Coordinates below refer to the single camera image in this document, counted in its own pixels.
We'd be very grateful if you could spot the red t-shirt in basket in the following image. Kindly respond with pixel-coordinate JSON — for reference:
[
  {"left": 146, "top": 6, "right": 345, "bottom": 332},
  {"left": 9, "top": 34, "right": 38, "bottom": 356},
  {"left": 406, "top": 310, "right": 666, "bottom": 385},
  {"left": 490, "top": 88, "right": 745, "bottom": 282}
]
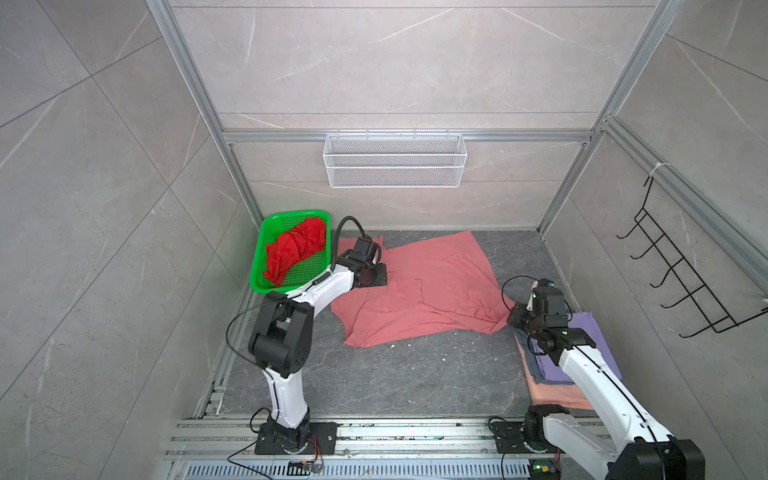
[{"left": 263, "top": 217, "right": 327, "bottom": 286}]

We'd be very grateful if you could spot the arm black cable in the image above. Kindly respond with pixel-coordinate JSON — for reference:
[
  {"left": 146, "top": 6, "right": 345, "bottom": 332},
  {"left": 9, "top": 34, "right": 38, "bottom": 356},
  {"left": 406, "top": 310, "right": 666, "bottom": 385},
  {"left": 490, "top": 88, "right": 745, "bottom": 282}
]
[
  {"left": 500, "top": 275, "right": 541, "bottom": 313},
  {"left": 331, "top": 215, "right": 368, "bottom": 271}
]

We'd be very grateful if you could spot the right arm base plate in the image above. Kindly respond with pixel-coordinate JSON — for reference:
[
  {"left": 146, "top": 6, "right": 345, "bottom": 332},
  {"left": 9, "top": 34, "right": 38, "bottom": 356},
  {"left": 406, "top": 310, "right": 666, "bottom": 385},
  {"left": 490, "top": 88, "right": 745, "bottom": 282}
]
[{"left": 486, "top": 416, "right": 562, "bottom": 455}]

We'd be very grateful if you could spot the aluminium rail frame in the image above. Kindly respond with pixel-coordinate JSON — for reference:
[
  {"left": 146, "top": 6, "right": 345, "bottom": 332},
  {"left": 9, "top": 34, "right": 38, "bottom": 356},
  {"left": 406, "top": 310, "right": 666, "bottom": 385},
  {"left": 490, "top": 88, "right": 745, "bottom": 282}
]
[{"left": 162, "top": 415, "right": 590, "bottom": 479}]

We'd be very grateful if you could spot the black wire hook rack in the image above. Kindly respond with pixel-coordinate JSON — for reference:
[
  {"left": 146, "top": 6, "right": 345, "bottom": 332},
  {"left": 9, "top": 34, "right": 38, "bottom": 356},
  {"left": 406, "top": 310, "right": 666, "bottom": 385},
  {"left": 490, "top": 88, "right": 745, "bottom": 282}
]
[{"left": 616, "top": 176, "right": 767, "bottom": 339}]

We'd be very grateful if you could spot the white wire mesh basket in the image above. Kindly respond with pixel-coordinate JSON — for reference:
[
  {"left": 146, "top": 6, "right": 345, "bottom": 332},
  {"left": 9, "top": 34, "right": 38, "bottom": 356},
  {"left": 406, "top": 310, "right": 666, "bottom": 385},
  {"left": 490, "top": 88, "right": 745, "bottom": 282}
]
[{"left": 323, "top": 133, "right": 468, "bottom": 189}]

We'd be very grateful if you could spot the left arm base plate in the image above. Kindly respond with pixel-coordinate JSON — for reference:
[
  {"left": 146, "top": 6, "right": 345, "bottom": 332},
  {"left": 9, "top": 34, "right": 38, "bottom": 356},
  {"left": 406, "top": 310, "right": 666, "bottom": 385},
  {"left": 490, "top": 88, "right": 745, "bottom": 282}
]
[{"left": 254, "top": 420, "right": 339, "bottom": 455}]

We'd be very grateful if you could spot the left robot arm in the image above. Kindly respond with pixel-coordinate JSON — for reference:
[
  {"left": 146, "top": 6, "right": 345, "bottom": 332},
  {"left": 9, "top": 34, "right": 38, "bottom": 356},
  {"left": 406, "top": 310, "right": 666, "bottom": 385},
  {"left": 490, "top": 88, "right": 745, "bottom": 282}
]
[{"left": 248, "top": 236, "right": 387, "bottom": 453}]

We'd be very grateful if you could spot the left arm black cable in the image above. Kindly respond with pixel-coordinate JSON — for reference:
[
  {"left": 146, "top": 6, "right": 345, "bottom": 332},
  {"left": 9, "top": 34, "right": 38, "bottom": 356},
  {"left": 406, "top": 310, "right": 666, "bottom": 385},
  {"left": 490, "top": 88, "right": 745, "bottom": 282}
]
[{"left": 331, "top": 215, "right": 368, "bottom": 271}]

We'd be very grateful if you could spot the green plastic basket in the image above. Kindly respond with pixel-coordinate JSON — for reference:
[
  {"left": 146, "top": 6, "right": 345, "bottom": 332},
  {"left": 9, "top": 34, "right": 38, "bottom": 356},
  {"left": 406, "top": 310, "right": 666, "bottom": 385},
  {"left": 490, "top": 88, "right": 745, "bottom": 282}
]
[{"left": 250, "top": 210, "right": 331, "bottom": 294}]

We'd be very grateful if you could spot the folded purple t-shirt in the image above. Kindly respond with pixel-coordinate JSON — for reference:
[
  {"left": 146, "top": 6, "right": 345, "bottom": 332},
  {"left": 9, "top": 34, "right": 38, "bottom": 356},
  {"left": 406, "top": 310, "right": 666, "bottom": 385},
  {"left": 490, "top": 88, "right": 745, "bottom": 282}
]
[{"left": 533, "top": 312, "right": 623, "bottom": 385}]

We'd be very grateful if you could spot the pink t-shirt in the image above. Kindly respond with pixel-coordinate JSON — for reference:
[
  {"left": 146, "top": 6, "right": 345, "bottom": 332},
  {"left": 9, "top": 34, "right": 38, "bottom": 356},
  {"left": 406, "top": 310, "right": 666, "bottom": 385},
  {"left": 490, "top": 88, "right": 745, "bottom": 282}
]
[{"left": 331, "top": 231, "right": 515, "bottom": 348}]

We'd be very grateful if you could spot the folded salmon t-shirt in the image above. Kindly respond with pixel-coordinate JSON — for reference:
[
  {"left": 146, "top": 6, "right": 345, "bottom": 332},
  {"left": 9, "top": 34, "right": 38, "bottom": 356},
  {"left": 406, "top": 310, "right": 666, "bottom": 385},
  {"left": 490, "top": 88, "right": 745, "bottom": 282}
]
[{"left": 515, "top": 337, "right": 593, "bottom": 410}]

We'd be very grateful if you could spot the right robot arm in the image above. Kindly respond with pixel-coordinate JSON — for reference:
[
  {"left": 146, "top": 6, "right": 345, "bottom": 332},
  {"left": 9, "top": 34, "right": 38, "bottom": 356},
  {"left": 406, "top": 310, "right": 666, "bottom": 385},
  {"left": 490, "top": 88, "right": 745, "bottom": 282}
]
[{"left": 508, "top": 278, "right": 706, "bottom": 479}]

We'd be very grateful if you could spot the folded grey t-shirt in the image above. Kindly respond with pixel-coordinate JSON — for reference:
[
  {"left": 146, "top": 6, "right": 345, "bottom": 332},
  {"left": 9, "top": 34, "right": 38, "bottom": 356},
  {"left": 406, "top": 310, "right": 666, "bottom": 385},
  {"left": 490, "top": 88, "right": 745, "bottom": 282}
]
[{"left": 514, "top": 329, "right": 547, "bottom": 384}]

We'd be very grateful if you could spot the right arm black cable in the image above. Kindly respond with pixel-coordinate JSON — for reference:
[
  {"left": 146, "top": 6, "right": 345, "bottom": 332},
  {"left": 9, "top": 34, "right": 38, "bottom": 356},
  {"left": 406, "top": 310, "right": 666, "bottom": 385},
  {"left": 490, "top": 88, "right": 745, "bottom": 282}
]
[{"left": 500, "top": 275, "right": 541, "bottom": 313}]

